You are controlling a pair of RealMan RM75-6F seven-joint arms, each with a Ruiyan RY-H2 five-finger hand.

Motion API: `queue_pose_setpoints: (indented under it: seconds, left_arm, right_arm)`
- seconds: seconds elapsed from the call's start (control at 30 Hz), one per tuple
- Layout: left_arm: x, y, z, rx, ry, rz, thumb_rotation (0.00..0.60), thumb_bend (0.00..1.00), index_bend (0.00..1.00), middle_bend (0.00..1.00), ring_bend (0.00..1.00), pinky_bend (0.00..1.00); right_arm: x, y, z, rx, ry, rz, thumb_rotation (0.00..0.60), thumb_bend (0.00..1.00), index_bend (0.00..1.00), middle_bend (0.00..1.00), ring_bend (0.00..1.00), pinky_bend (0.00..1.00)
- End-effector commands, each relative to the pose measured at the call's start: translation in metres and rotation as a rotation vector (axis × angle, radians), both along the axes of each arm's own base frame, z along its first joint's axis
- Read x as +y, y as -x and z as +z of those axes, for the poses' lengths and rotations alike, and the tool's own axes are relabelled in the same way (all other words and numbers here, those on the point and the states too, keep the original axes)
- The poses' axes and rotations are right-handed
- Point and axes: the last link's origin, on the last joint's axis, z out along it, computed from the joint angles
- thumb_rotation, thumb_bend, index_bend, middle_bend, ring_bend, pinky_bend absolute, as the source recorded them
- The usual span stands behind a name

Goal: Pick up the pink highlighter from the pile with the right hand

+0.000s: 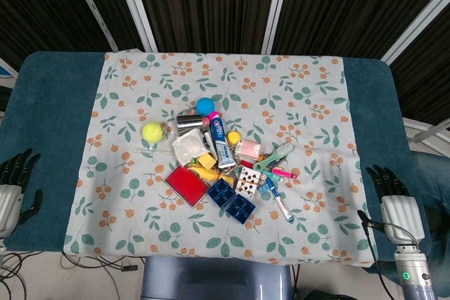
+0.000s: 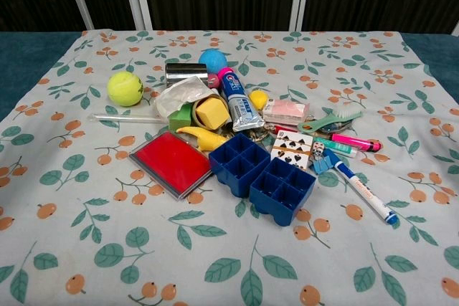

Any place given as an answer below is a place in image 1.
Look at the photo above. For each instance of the clear plastic straw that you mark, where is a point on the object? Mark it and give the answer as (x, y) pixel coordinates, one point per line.
(154, 152)

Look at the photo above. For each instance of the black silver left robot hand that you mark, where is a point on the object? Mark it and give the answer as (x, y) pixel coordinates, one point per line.
(10, 205)

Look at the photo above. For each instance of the blue plastic grid tray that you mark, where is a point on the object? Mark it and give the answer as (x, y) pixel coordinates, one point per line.
(240, 208)
(221, 192)

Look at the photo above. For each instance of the floral print cloth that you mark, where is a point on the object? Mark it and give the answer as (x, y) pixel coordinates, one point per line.
(263, 103)

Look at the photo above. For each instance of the green brush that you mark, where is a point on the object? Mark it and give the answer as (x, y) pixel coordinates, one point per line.
(279, 154)

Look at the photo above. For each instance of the pink pack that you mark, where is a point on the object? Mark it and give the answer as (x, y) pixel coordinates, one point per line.
(249, 147)

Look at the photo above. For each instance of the blue white toothpaste tube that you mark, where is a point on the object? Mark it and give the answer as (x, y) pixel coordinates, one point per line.
(219, 142)

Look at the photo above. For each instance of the blue jeans leg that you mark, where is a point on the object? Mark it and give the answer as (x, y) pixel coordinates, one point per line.
(436, 180)

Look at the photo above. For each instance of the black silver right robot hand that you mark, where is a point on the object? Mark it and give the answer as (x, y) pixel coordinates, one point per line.
(402, 215)

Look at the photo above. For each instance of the aluminium rail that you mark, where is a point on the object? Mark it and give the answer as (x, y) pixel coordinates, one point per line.
(427, 131)

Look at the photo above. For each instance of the white plastic packet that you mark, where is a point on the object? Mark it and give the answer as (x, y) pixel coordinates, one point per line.
(190, 149)

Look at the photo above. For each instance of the blue ball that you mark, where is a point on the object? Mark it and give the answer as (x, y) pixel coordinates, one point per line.
(205, 105)

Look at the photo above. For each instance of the small yellow ball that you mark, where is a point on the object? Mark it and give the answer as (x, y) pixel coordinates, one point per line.
(233, 137)

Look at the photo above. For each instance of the yellow tennis ball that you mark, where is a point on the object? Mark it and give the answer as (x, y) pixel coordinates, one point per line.
(153, 131)

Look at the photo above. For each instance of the white frame post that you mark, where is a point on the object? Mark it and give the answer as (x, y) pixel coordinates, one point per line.
(93, 8)
(135, 8)
(418, 26)
(277, 8)

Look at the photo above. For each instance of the shiny metal cup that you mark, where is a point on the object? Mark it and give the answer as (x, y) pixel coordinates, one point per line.
(190, 122)

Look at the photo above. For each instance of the red flat box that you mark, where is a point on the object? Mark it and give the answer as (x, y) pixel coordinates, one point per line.
(187, 184)

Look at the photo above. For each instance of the blue white board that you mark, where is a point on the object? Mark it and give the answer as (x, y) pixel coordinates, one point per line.
(5, 68)

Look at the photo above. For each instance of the playing cards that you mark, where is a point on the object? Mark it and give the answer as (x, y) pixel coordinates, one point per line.
(246, 182)

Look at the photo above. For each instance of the teal table cover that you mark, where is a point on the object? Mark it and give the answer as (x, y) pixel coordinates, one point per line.
(52, 121)

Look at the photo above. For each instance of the red fabric piece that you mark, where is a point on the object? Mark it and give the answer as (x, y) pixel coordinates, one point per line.
(246, 164)

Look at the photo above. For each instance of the blue white marker pen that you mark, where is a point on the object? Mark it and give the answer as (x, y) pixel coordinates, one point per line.
(281, 201)

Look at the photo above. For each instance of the teal marker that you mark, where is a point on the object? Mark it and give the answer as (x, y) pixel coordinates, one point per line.
(271, 175)

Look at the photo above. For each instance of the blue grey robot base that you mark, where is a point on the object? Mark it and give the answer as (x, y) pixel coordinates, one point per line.
(211, 279)

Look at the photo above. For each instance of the yellow block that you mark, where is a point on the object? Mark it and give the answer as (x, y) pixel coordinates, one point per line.
(206, 162)

